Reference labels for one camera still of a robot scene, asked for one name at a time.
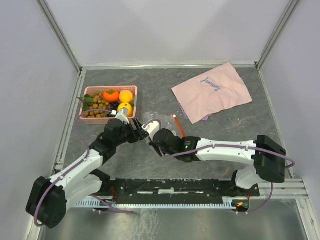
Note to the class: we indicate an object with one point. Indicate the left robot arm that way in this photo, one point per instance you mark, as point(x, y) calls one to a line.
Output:
point(52, 197)

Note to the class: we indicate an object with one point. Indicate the light blue cable duct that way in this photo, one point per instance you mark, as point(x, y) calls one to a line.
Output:
point(227, 204)

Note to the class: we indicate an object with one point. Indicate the clear zip top bag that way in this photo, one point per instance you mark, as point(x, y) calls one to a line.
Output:
point(169, 122)

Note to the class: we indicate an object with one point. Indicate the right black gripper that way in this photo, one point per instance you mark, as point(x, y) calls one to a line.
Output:
point(155, 147)

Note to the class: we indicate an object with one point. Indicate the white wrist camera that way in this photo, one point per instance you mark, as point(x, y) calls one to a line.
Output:
point(121, 115)
point(152, 127)

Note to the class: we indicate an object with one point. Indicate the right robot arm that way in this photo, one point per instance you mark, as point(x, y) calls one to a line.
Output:
point(265, 160)

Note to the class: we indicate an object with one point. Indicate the brown longan bunch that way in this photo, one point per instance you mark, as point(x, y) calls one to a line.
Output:
point(94, 105)

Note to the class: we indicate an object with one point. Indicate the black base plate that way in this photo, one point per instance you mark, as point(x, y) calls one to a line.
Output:
point(174, 191)

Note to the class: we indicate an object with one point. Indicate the orange persimmon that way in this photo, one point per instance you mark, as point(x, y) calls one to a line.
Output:
point(111, 95)

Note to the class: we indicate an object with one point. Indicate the yellow orange fruit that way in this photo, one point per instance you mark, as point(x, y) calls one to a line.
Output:
point(126, 108)

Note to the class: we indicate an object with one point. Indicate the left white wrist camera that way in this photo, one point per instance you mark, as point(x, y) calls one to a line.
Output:
point(121, 115)

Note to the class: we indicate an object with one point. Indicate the yellow peach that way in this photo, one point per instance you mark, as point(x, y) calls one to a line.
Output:
point(126, 96)

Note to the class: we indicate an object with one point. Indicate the pink cloth with lettering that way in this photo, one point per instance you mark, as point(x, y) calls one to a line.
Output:
point(216, 90)

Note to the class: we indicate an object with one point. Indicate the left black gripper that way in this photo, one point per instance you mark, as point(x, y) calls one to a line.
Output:
point(137, 134)

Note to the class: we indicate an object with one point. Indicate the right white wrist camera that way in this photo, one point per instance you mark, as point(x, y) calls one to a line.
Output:
point(152, 127)

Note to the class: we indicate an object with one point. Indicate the black grape bunch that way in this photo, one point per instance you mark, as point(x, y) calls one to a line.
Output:
point(113, 106)

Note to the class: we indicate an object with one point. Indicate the purple cloth underneath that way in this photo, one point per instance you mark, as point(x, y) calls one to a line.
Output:
point(187, 118)

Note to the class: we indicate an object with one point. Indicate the pink plastic basket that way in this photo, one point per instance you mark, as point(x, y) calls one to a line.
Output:
point(102, 89)

